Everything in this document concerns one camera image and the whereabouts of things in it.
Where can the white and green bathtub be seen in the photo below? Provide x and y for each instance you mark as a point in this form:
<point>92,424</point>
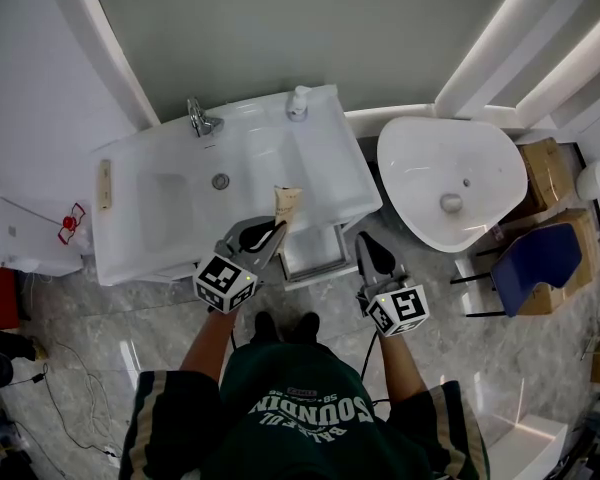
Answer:
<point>445,168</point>

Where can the person's right forearm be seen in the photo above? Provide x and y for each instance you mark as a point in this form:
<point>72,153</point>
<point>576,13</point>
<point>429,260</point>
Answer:
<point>400,368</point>

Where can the blue chair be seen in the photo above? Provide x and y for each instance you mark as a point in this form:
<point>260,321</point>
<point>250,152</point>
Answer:
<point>535,263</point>

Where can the white water dispenser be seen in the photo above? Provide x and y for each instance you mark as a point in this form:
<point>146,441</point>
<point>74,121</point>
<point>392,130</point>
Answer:
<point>25,238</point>

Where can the white cabinet drawer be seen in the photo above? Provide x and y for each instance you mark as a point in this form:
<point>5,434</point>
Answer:
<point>315,248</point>

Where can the white round ceramic object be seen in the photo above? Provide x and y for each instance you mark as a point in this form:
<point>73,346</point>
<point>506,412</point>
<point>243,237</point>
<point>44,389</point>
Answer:
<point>597,180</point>

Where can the white vanity cabinet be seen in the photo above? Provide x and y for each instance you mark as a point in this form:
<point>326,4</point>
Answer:
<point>170,273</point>

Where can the metal sink drain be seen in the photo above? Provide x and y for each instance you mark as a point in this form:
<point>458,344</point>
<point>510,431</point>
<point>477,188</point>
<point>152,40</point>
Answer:
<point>220,180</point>

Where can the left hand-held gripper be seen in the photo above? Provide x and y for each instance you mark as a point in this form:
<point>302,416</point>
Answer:
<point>222,283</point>

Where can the chrome faucet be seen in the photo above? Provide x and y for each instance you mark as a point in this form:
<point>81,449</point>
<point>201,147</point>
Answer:
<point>202,123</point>

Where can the beige paper packet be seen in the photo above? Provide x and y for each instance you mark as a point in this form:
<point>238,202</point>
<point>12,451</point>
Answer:
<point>287,203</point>

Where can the person's left black shoe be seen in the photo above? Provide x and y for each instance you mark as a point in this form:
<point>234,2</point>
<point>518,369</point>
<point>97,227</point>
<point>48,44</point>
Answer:
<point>265,325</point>

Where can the person's right black shoe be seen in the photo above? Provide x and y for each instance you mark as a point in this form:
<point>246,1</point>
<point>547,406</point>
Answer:
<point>304,325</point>

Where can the person's green printed shirt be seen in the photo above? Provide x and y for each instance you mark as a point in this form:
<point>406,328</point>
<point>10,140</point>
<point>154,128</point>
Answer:
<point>290,433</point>

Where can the white pump soap bottle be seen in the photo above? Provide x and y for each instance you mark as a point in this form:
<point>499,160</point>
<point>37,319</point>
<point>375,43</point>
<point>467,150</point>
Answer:
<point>297,105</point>

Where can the person's black shoe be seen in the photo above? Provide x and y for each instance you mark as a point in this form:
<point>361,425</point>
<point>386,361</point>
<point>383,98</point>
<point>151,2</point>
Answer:
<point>304,325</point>
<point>265,325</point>

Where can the person's left forearm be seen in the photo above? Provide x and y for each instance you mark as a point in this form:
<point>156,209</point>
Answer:
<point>207,348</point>

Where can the white ceramic sink basin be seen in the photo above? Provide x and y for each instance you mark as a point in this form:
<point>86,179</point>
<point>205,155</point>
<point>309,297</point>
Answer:
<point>180,208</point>

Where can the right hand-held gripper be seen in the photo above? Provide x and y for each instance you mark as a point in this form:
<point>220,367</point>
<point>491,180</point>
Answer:
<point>400,310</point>

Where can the white rectangular stand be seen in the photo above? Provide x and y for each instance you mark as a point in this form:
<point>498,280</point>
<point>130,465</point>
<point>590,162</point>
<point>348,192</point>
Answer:
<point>530,448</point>

